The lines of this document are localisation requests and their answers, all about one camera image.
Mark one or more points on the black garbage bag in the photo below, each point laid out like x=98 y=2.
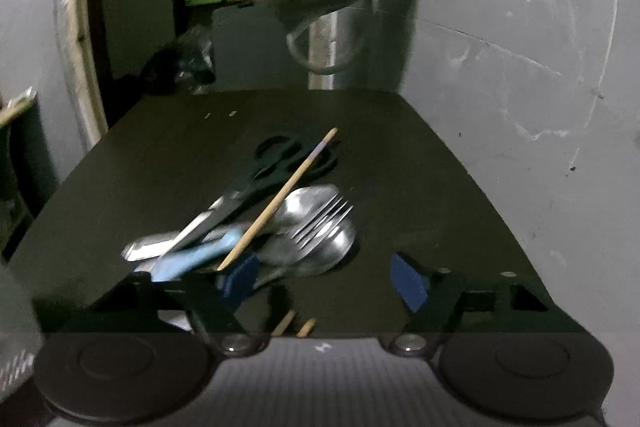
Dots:
x=175 y=62

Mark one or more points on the metal spoon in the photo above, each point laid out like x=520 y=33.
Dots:
x=325 y=253
x=305 y=203

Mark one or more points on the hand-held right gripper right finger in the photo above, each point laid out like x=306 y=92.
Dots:
x=410 y=282

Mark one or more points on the grey cabinet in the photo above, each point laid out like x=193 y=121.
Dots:
x=255 y=49

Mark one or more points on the metal fork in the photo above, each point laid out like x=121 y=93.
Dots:
x=322 y=219

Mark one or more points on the pale door frame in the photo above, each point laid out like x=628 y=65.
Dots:
x=80 y=32

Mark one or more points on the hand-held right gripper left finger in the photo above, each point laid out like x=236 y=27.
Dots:
x=240 y=282

